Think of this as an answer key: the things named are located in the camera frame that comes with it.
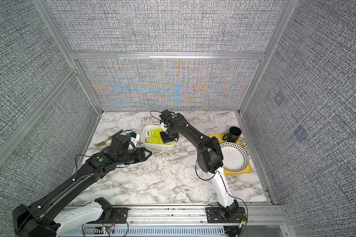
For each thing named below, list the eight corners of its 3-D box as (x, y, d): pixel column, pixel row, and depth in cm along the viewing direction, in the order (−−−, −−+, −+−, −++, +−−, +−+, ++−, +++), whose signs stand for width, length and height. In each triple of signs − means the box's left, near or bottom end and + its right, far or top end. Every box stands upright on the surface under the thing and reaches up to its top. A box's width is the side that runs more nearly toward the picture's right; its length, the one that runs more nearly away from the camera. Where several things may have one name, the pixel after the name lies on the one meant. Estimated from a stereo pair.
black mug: (229, 147, 101) (234, 138, 93) (221, 140, 105) (225, 131, 97) (238, 140, 105) (243, 131, 97) (230, 133, 109) (234, 124, 101)
